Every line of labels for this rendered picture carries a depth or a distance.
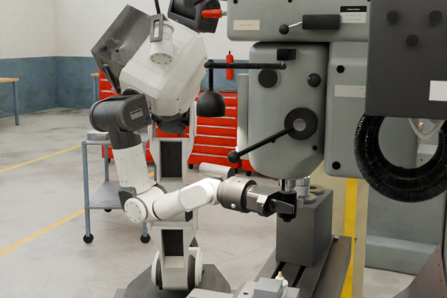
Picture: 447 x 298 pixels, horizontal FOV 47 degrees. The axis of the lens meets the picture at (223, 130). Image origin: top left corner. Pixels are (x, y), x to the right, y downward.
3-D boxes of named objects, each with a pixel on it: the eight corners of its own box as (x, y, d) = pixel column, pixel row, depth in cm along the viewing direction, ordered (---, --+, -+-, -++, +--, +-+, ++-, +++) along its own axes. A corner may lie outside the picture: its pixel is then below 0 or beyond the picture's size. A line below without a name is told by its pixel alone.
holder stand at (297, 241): (275, 260, 161) (276, 198, 157) (297, 236, 180) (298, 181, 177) (312, 268, 156) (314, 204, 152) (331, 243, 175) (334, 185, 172)
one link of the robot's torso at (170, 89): (99, 110, 184) (71, 60, 151) (152, 39, 195) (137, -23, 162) (169, 151, 178) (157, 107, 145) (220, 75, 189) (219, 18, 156)
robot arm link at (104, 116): (100, 149, 156) (89, 105, 153) (122, 141, 163) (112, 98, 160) (126, 149, 149) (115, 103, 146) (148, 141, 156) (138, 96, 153)
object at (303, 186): (307, 198, 157) (308, 181, 156) (292, 197, 159) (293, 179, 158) (310, 194, 161) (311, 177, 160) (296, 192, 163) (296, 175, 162)
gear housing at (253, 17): (224, 41, 115) (224, -6, 113) (255, 40, 137) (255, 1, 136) (382, 42, 104) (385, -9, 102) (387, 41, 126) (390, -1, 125)
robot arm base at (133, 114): (101, 143, 159) (82, 113, 154) (126, 118, 167) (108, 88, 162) (135, 143, 150) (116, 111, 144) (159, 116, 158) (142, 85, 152)
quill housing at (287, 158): (239, 180, 121) (241, 41, 115) (263, 161, 140) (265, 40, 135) (322, 188, 115) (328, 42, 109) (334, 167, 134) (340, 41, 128)
